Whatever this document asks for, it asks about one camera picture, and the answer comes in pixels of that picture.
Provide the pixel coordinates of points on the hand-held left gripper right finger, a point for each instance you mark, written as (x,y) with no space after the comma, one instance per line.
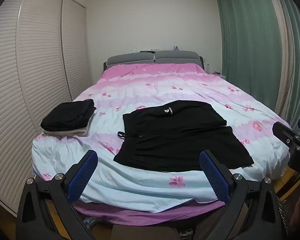
(213,173)

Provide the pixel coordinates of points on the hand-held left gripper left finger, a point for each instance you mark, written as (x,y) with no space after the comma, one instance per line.
(83,172)

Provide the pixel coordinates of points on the black pants with white logo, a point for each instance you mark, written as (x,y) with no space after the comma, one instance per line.
(177,140)

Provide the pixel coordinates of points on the folded black pants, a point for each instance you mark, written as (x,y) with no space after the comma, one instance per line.
(67,116)

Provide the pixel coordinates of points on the beige curtain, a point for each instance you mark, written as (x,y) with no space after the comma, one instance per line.
(282,67)

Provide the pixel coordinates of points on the purple bed sheet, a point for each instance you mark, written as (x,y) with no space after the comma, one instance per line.
(140,217)

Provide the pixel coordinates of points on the white nightstand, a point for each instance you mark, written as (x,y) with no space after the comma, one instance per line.
(223,76)

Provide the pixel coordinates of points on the bed with pink floral sheet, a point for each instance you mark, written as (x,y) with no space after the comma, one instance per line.
(140,90)

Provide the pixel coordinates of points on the clear plastic bottle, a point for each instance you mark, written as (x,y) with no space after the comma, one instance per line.
(208,68)

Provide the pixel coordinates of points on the white louvred wardrobe door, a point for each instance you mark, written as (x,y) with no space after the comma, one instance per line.
(76,50)
(20,92)

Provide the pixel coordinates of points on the small purple toy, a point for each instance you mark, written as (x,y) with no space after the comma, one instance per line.
(176,48)

